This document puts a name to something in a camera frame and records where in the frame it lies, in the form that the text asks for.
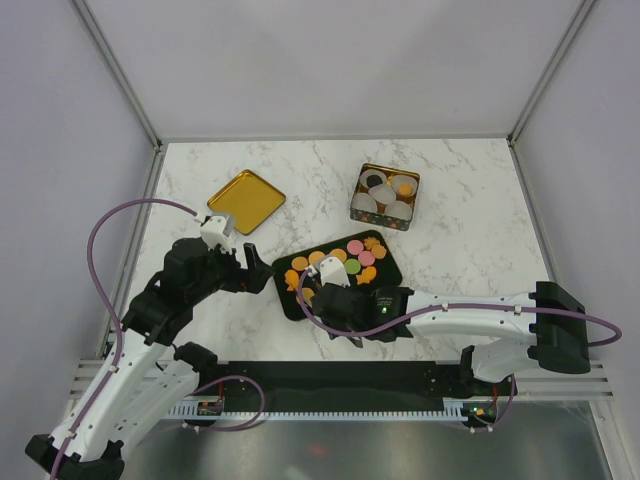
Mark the white slotted cable duct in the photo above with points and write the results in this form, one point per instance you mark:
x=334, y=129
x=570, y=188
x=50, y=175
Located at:
x=193, y=410

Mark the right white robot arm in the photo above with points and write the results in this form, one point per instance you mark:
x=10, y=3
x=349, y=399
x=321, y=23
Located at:
x=542, y=329

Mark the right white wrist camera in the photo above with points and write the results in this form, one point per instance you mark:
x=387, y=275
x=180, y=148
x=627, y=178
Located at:
x=330, y=270

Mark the black rectangular tray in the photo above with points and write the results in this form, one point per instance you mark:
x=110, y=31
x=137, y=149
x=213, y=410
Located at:
x=388, y=273

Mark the aluminium frame post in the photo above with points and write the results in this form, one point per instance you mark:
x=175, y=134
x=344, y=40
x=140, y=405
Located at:
x=107, y=55
x=577, y=22

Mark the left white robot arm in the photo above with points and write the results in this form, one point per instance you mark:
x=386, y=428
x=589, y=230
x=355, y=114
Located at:
x=113, y=415

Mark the pink round cookie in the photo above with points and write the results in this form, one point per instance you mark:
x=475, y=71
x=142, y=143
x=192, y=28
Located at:
x=355, y=247
x=366, y=258

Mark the square cookie tin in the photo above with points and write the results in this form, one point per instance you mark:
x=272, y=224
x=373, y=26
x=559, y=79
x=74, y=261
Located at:
x=379, y=218

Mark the left aluminium frame post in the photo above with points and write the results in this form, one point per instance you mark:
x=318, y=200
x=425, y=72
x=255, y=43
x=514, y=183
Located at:
x=107, y=55

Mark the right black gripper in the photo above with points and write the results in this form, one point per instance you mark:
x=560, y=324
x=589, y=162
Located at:
x=349, y=289

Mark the right aluminium frame post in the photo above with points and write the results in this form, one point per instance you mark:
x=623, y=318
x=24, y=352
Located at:
x=577, y=22

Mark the green round cookie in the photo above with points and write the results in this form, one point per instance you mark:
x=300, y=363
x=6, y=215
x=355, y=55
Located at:
x=352, y=266

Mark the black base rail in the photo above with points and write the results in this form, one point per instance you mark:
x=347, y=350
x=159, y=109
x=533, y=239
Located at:
x=307, y=387

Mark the orange fish cookie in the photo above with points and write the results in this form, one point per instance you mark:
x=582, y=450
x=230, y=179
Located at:
x=366, y=276
x=292, y=279

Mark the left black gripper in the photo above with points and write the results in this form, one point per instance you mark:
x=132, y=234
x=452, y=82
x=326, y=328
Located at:
x=250, y=280

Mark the orange owl cookie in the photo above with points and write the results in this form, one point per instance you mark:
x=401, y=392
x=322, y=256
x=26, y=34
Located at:
x=379, y=251

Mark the gold square tin lid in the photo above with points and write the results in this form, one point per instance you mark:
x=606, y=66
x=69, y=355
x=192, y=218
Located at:
x=249, y=199

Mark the black round cookie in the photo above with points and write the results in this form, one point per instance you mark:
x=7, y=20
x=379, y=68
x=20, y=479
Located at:
x=373, y=180

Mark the orange flower cookie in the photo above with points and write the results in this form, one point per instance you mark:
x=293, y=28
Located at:
x=370, y=242

